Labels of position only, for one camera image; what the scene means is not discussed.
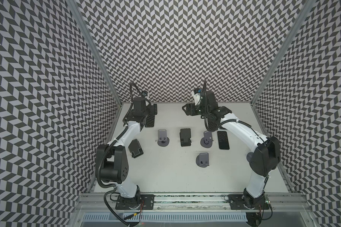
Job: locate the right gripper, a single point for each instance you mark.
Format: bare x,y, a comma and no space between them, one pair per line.
192,109

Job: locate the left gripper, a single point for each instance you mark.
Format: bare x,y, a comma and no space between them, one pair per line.
154,109

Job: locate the phone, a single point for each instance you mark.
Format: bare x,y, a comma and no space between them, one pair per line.
213,123
223,140
150,121

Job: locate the black stand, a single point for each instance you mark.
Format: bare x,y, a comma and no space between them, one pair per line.
135,149
185,137

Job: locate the grey stand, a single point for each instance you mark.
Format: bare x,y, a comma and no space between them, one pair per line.
207,140
249,156
202,160
163,139

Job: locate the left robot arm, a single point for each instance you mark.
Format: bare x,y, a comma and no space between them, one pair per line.
111,164

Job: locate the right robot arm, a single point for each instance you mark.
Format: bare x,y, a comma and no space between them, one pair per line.
265,151

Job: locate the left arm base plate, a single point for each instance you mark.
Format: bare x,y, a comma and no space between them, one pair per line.
144,201

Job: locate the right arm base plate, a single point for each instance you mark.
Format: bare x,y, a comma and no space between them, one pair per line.
241,202

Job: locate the aluminium mounting rail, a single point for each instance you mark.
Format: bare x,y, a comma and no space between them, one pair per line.
187,202

